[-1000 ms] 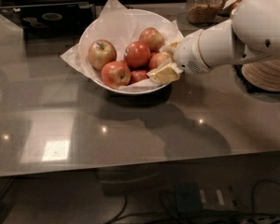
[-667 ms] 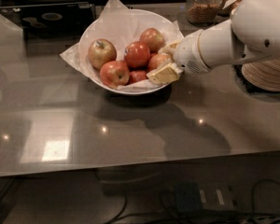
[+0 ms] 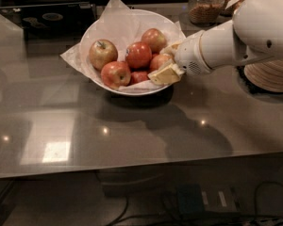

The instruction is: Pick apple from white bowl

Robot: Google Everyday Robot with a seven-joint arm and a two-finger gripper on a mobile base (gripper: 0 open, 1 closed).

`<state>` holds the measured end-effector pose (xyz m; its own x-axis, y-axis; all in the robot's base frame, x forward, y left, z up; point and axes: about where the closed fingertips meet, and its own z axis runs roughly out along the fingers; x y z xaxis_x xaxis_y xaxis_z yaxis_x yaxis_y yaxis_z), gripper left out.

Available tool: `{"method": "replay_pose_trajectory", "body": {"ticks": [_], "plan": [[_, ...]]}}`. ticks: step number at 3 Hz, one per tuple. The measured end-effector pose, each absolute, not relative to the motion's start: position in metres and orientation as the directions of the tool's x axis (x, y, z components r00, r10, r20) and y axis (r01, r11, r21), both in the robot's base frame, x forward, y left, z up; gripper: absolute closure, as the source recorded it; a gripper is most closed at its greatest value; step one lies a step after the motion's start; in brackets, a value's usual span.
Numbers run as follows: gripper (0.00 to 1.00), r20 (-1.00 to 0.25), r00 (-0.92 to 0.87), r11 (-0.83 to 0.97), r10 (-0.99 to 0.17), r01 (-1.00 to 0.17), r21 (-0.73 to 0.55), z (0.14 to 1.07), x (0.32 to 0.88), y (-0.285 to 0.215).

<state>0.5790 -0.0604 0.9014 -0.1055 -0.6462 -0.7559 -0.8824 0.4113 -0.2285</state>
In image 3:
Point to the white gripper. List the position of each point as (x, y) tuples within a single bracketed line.
[(189, 56)]

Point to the yellow-red apple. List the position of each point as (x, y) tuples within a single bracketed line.
[(158, 61)]

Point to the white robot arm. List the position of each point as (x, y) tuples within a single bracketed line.
[(254, 34)]

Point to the red apple at back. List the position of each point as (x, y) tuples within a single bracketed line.
[(155, 39)]

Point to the red apple centre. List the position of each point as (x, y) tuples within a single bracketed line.
[(138, 55)]

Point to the dark red apple front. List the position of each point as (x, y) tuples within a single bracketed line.
[(138, 76)]

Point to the white bowl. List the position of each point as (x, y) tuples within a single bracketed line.
[(88, 38)]

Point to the red apple front left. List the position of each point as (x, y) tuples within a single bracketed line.
[(116, 74)]

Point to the yellow-green apple at left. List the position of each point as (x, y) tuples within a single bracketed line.
[(101, 53)]

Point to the white paper liner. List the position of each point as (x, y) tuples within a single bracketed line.
[(122, 22)]

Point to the glass jar with cereal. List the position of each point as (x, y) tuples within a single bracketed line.
[(204, 12)]

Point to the black rubber mat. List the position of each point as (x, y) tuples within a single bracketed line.
[(250, 87)]

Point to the black tray on counter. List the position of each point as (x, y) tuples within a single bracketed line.
[(54, 19)]

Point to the front stack of paper plates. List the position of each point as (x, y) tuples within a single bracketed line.
[(266, 75)]

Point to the dark box under table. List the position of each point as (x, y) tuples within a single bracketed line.
[(189, 198)]

